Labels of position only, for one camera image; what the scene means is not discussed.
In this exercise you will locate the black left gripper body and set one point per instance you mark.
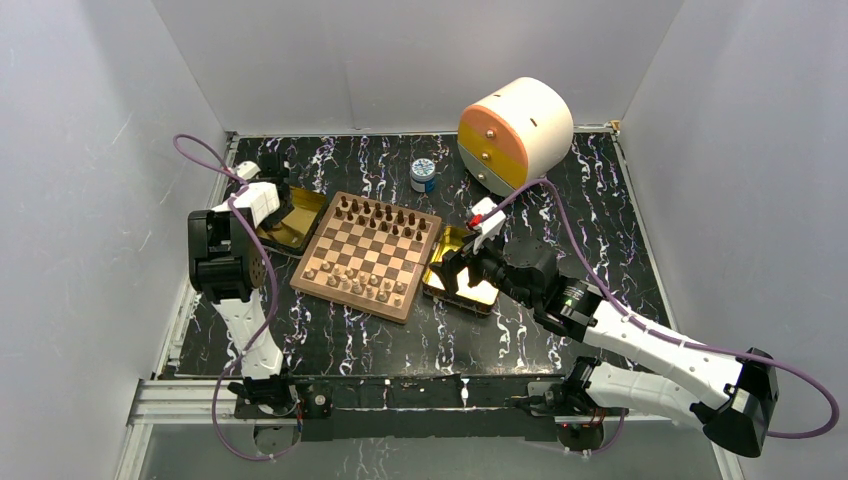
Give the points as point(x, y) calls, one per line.
point(279, 217)

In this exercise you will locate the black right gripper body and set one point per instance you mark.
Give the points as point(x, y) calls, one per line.
point(490, 264)

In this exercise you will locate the white queen chess piece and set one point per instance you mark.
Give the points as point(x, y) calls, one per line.
point(344, 283)

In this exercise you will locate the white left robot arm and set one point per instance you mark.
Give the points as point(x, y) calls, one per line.
point(226, 260)

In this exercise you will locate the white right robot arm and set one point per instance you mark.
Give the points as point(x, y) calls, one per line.
point(731, 399)

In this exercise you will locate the gold tin with white pieces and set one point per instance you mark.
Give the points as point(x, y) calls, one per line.
point(293, 233)

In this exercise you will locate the row of dark chess pieces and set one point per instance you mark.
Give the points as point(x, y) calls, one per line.
point(353, 218)

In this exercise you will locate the wooden chess board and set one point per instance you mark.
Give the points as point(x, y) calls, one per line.
point(391, 259)

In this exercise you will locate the empty gold square tin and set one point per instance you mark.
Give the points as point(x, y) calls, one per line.
point(480, 299)

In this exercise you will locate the small blue white jar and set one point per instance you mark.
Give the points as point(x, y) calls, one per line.
point(422, 175)

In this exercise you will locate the round pastel drawer cabinet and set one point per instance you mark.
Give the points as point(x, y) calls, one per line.
point(515, 135)

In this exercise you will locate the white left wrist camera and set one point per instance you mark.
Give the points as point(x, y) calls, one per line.
point(247, 170)

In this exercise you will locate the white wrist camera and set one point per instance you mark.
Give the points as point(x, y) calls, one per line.
point(486, 221)
point(247, 170)

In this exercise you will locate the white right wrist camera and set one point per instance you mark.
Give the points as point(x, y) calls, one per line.
point(486, 221)

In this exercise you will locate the aluminium front rail frame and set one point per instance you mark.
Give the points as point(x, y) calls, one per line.
point(444, 427)

